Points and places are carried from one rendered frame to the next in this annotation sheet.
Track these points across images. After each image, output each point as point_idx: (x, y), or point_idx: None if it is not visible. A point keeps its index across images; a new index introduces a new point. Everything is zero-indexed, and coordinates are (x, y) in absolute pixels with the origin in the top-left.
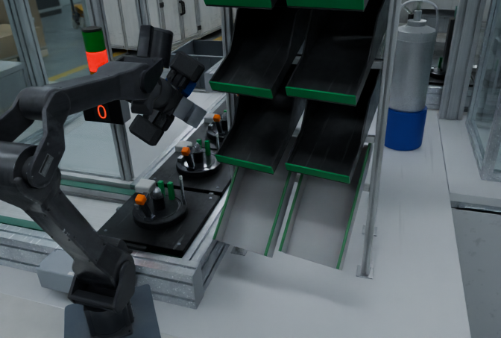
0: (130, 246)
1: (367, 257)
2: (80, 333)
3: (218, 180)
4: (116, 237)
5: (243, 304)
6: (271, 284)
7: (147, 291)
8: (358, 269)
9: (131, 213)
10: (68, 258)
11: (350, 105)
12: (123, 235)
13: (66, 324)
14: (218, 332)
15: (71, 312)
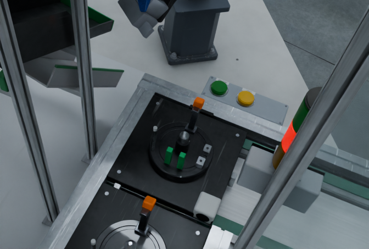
0: (205, 110)
1: None
2: None
3: (104, 212)
4: (222, 122)
5: (102, 95)
6: (72, 109)
7: (176, 6)
8: None
9: (215, 159)
10: (262, 110)
11: None
12: (216, 125)
13: None
14: (127, 75)
15: (224, 2)
